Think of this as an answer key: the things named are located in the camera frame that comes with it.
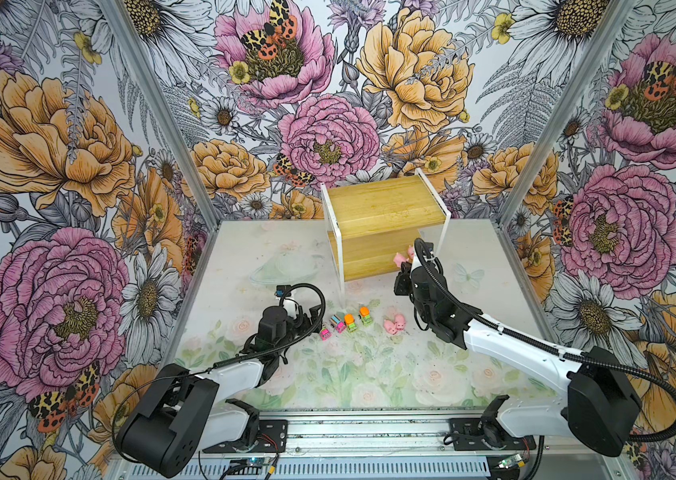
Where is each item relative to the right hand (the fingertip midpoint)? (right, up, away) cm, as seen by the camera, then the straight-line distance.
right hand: (401, 272), depth 83 cm
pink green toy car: (-21, -19, +7) cm, 29 cm away
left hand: (-26, -13, +7) cm, 29 cm away
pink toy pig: (+1, -16, +9) cm, 18 cm away
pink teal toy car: (-18, -16, +9) cm, 25 cm away
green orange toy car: (-9, -14, +12) cm, 20 cm away
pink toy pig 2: (-2, -17, +9) cm, 19 cm away
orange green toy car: (-14, -15, +10) cm, 23 cm away
